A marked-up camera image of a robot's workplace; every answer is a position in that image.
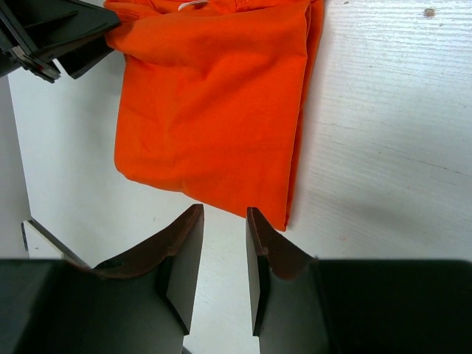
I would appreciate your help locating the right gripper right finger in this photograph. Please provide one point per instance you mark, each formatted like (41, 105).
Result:
(301, 304)

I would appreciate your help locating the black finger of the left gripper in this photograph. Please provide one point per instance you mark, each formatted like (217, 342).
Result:
(35, 34)

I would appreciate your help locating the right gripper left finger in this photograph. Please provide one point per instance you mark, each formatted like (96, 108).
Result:
(140, 301)

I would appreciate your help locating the orange t-shirt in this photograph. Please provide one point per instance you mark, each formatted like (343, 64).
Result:
(213, 96)

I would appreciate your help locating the aluminium rail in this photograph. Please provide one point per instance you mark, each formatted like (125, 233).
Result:
(41, 244)

